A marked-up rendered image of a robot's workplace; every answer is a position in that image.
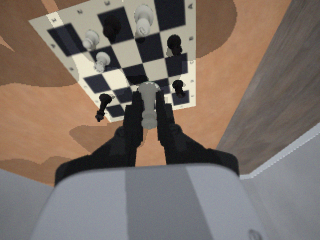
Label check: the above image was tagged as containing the black and white chessboard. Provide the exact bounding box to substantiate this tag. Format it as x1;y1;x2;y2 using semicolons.
29;0;196;122

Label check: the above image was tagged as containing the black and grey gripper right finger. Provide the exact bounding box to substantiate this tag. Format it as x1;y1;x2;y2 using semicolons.
156;90;240;178

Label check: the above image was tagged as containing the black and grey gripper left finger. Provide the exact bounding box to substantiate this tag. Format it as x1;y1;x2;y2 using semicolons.
54;91;143;187

